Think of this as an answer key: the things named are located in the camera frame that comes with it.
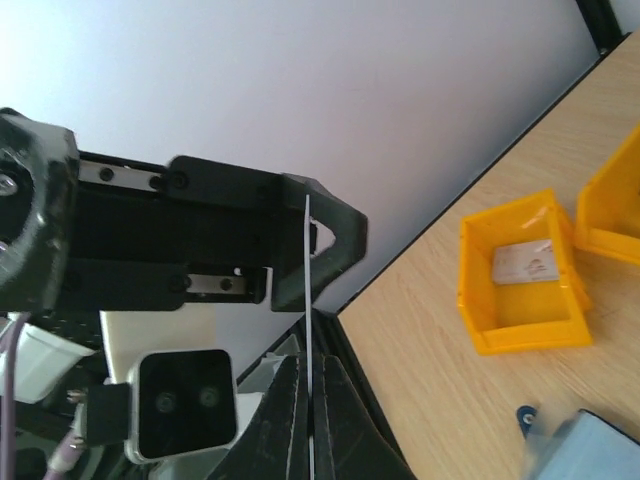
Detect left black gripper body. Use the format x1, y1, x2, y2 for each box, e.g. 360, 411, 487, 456
29, 152, 279, 312

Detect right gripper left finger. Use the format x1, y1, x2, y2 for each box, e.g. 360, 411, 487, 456
209, 354, 310, 480

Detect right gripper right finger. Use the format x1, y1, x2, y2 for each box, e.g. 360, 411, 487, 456
313, 355, 415, 480

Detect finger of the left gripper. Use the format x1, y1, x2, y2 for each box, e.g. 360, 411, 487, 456
271, 174, 368, 312

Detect thin card seen edge-on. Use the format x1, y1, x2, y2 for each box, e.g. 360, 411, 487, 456
303, 194, 315, 480

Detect blue leather card holder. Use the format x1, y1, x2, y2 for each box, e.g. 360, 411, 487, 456
516, 405, 639, 479

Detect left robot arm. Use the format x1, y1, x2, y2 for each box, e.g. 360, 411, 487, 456
1, 108, 368, 312

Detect white pink cards stack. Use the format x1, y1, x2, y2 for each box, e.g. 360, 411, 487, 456
491, 239, 559, 285

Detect separate yellow bin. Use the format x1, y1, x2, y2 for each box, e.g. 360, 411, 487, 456
457, 189, 593, 355

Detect yellow bin leftmost of row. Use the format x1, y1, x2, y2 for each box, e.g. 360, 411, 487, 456
574, 129, 639, 265

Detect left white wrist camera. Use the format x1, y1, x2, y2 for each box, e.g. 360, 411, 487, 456
87, 309, 274, 480

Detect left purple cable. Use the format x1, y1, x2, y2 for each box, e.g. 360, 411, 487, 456
0, 312, 86, 480

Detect left black frame post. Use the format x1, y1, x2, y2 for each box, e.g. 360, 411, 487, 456
576, 0, 629, 56

